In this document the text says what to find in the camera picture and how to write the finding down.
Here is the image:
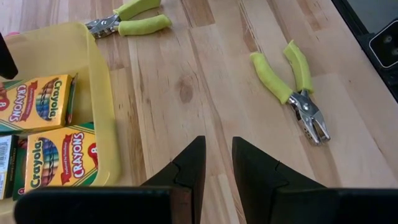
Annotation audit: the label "black table-level camera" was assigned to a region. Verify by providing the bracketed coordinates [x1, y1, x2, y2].
[369, 17, 398, 69]

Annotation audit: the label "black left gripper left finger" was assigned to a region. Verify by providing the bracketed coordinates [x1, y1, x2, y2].
[141, 135, 207, 224]

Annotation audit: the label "yellow translucent plastic bin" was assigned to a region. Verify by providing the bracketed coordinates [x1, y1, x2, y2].
[0, 21, 121, 215]

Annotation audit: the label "lime green handled pliers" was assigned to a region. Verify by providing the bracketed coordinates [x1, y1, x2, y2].
[249, 39, 331, 146]
[84, 0, 173, 40]

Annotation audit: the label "yellow Crayola crayon box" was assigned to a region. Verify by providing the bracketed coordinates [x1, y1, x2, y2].
[12, 121, 100, 202]
[0, 73, 78, 135]
[0, 134, 19, 200]

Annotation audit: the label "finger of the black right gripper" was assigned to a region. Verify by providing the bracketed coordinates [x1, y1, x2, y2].
[0, 30, 19, 80]

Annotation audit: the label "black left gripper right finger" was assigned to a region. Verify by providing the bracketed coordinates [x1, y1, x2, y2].
[231, 136, 327, 224]

